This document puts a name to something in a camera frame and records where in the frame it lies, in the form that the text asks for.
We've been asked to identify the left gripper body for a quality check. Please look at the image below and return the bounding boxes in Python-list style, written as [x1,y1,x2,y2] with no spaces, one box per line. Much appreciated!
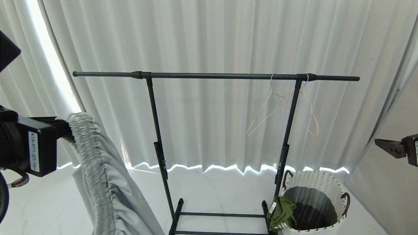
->
[0,116,58,178]

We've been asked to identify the white laundry basket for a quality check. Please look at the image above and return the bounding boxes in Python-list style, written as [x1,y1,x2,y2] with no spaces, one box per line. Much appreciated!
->
[281,170,351,235]

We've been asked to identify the green garment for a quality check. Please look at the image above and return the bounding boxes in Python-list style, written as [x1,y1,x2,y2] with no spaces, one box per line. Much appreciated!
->
[267,196,297,232]

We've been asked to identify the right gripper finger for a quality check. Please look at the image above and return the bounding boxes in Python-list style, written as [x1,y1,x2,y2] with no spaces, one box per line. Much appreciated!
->
[375,138,409,159]

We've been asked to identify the white curtain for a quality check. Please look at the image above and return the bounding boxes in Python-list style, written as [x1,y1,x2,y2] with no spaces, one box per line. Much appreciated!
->
[0,0,77,167]
[38,0,418,173]

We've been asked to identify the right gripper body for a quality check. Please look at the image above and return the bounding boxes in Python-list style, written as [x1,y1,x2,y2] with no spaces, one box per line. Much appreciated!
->
[402,134,418,167]

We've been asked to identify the black clothes rack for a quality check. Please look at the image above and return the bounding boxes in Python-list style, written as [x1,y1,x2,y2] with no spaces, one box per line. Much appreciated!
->
[72,71,360,235]

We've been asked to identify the pink clothes hanger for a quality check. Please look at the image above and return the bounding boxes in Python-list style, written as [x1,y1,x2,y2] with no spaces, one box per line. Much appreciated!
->
[246,74,293,137]
[294,74,319,137]

